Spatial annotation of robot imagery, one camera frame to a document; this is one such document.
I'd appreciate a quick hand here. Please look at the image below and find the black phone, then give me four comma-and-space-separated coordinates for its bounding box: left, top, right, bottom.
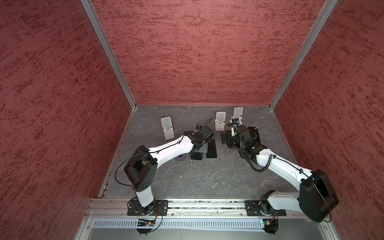
206, 140, 217, 159

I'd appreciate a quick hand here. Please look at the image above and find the black phone table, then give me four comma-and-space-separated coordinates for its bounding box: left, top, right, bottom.
191, 152, 203, 161

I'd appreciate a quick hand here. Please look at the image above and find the white stand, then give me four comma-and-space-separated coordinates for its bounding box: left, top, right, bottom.
215, 112, 226, 132
161, 117, 175, 140
231, 107, 244, 125

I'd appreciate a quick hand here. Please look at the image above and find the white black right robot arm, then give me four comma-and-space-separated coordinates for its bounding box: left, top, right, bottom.
222, 123, 340, 223

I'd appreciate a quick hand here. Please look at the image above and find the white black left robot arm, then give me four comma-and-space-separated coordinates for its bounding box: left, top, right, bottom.
124, 126, 216, 215

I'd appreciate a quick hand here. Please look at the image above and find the right small circuit board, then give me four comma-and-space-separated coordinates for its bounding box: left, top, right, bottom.
263, 220, 279, 229

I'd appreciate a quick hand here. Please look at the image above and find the small circuit board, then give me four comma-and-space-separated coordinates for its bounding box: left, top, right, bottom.
263, 220, 279, 229
137, 219, 156, 228

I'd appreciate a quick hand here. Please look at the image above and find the left small circuit board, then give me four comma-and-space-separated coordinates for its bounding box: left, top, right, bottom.
137, 219, 156, 228

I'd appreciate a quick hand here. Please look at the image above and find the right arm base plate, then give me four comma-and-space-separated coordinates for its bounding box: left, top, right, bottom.
245, 200, 287, 217

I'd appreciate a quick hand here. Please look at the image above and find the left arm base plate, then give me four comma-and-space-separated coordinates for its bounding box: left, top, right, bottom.
127, 199, 169, 216

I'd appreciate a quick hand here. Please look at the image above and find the aluminium corner post left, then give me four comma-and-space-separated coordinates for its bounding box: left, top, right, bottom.
81, 0, 137, 111

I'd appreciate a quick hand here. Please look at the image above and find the aluminium corner post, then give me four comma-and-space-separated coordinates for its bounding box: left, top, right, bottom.
81, 0, 137, 111
269, 0, 338, 112

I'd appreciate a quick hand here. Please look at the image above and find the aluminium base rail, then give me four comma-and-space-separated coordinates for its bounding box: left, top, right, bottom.
85, 198, 308, 219

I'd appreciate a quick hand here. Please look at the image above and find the white slotted cable duct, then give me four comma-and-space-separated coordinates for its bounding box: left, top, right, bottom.
92, 218, 264, 232

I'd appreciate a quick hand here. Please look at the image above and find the aluminium corner post right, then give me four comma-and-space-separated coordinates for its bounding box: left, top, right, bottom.
269, 0, 338, 112

